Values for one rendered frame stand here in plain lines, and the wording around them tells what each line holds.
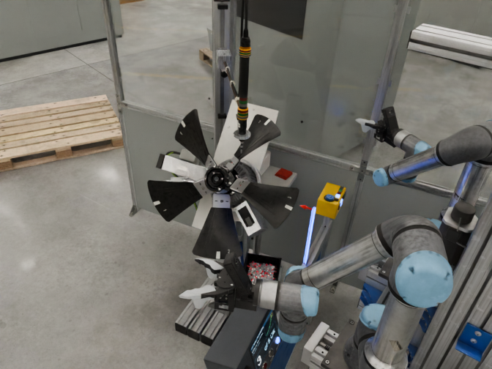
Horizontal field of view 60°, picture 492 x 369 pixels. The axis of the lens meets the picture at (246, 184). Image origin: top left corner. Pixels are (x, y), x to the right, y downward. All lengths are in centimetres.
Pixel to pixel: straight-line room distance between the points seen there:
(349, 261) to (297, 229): 175
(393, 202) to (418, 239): 155
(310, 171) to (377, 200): 42
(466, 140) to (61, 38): 641
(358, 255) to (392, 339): 22
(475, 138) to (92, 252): 268
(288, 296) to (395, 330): 28
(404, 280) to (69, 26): 671
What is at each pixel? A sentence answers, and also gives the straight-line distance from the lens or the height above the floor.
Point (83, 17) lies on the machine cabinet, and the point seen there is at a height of 42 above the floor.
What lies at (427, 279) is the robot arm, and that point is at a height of 165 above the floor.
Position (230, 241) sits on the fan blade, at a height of 98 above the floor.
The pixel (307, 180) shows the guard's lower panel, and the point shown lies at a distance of 266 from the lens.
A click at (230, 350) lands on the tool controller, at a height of 124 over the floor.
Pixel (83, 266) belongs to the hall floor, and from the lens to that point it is 333.
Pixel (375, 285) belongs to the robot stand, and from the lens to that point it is 197.
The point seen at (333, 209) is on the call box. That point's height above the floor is 104.
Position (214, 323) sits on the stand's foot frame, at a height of 8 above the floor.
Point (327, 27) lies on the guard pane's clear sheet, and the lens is 228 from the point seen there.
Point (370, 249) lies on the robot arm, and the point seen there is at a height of 156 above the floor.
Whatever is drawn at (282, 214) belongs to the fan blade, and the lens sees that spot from 185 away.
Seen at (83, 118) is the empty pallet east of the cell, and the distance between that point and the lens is 486.
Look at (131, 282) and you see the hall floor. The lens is 314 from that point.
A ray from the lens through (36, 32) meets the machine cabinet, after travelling 714.
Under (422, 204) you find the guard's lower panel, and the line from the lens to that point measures 257.
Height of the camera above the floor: 234
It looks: 37 degrees down
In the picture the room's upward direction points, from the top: 3 degrees clockwise
